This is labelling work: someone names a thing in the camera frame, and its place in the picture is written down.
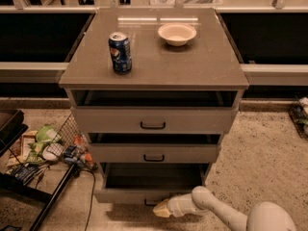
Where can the wire basket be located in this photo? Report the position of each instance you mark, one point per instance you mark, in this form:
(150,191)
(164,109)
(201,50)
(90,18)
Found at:
(298,113)
(63,139)

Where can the grey drawer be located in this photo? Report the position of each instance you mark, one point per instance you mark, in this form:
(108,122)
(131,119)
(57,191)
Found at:
(148,183)
(155,148)
(155,111)

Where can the blue Pepsi can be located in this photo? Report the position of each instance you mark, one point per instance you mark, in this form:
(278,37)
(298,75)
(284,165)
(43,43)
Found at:
(119,46)

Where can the wire basket left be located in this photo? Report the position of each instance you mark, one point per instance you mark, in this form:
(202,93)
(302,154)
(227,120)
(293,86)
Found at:
(63,139)

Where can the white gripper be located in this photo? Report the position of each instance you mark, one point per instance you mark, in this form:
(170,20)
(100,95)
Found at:
(175,205)

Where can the wire basket right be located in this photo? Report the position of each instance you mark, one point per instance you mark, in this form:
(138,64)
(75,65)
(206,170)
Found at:
(298,113)

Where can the white paper bowl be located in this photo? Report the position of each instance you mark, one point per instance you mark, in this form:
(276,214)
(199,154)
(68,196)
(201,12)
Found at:
(176,34)

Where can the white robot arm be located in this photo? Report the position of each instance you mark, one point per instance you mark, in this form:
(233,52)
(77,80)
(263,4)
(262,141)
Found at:
(264,216)

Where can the green snack bag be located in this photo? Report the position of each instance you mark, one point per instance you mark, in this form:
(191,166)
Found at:
(43,136)

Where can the grey drawer cabinet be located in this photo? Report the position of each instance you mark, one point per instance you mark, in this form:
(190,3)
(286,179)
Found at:
(206,63)

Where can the blue snack packet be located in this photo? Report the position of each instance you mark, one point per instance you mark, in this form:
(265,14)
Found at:
(24,174)

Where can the grey middle drawer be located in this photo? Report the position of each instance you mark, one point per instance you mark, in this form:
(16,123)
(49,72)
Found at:
(155,148)

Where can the grey bottom drawer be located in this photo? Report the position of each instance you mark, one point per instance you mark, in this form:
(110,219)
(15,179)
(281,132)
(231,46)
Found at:
(148,183)

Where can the grey top drawer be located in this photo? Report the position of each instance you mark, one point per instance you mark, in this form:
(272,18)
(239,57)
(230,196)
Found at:
(155,111)

